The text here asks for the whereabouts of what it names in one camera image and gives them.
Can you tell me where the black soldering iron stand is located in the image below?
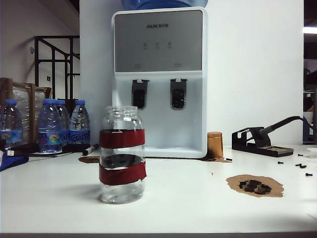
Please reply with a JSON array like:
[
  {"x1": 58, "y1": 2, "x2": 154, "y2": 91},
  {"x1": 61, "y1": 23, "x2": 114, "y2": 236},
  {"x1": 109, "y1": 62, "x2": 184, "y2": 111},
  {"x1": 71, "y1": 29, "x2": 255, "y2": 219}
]
[{"x1": 231, "y1": 126, "x2": 294, "y2": 158}]

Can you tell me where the grey dispenser tap paddle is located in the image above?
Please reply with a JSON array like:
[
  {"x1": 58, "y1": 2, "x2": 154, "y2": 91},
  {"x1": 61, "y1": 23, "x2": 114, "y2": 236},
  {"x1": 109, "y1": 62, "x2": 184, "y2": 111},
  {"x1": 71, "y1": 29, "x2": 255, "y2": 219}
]
[
  {"x1": 169, "y1": 78, "x2": 188, "y2": 110},
  {"x1": 131, "y1": 78, "x2": 150, "y2": 110}
]

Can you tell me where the plastic water bottle blue cap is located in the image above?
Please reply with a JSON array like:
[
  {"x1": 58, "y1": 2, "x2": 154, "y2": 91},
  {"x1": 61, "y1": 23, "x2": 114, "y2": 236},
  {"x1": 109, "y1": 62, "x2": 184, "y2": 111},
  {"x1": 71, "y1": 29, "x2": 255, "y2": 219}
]
[
  {"x1": 0, "y1": 99, "x2": 23, "y2": 150},
  {"x1": 37, "y1": 98, "x2": 62, "y2": 153},
  {"x1": 56, "y1": 99, "x2": 71, "y2": 147},
  {"x1": 69, "y1": 100, "x2": 90, "y2": 146}
]

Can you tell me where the gold metal canister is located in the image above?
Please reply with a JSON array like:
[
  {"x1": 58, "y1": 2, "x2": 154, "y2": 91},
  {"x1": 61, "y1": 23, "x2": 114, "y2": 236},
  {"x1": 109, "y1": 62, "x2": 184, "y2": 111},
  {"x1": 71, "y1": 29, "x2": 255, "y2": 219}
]
[{"x1": 207, "y1": 131, "x2": 223, "y2": 158}]

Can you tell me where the black metal stair railing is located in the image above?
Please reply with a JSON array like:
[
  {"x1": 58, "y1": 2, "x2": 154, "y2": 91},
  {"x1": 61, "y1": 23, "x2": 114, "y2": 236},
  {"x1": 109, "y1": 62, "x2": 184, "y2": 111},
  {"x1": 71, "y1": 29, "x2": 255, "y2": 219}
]
[{"x1": 34, "y1": 35, "x2": 80, "y2": 100}]

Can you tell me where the black marker pen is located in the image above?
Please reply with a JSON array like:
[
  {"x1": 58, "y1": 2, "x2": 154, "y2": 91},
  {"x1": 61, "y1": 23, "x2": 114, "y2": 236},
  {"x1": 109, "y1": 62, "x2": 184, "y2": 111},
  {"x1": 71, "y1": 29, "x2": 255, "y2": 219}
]
[{"x1": 82, "y1": 143, "x2": 99, "y2": 156}]

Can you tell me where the white backdrop board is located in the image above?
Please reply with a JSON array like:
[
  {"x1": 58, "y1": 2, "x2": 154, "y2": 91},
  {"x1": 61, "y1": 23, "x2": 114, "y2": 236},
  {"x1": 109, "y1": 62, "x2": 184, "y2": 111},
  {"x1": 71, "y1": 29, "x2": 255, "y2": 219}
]
[{"x1": 79, "y1": 0, "x2": 304, "y2": 159}]

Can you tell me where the white AUX water dispenser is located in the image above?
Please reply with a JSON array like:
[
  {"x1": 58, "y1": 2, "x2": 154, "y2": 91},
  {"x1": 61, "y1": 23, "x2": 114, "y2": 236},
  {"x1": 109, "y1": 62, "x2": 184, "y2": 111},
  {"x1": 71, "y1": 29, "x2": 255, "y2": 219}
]
[{"x1": 111, "y1": 6, "x2": 208, "y2": 159}]

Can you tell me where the blue water jug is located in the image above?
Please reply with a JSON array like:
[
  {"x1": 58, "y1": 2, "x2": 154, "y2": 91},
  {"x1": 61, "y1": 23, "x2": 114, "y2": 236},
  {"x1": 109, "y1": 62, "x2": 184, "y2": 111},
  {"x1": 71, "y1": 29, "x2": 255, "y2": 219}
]
[{"x1": 120, "y1": 0, "x2": 208, "y2": 10}]

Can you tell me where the black flat tray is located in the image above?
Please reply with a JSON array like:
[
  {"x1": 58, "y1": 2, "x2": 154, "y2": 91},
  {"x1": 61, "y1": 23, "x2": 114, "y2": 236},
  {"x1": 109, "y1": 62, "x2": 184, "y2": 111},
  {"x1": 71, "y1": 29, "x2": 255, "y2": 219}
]
[{"x1": 27, "y1": 143, "x2": 91, "y2": 157}]

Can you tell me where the blue cloth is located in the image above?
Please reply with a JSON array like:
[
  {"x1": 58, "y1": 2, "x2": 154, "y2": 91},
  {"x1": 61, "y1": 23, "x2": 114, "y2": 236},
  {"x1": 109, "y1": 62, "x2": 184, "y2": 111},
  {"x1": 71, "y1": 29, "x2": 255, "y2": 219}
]
[{"x1": 0, "y1": 149, "x2": 29, "y2": 172}]

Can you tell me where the wooden crate with plastic wrap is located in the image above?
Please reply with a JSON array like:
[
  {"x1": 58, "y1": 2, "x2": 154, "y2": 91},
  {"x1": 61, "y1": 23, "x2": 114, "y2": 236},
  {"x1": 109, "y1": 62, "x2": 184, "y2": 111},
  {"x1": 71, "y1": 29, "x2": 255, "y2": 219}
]
[{"x1": 0, "y1": 77, "x2": 53, "y2": 147}]

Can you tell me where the black cable with white plug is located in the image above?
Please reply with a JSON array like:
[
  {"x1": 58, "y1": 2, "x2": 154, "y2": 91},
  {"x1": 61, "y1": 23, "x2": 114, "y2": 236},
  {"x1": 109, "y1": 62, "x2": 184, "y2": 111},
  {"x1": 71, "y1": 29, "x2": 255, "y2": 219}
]
[{"x1": 4, "y1": 145, "x2": 38, "y2": 157}]

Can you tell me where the glass jar with red belts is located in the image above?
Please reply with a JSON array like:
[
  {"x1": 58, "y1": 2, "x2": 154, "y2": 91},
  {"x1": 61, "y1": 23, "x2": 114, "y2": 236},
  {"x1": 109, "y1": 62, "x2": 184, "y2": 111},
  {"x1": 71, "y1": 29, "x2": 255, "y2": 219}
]
[{"x1": 98, "y1": 105, "x2": 147, "y2": 204}]

